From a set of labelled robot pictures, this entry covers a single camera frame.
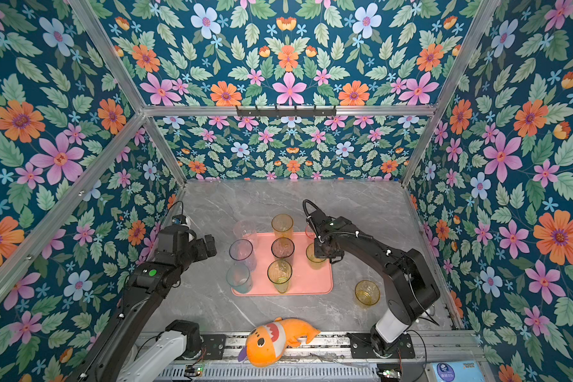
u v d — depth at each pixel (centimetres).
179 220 66
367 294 84
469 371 66
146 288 49
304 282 86
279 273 81
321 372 77
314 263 87
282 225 93
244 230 97
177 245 57
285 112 93
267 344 66
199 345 72
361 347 73
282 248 84
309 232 72
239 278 84
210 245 70
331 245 63
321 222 69
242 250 86
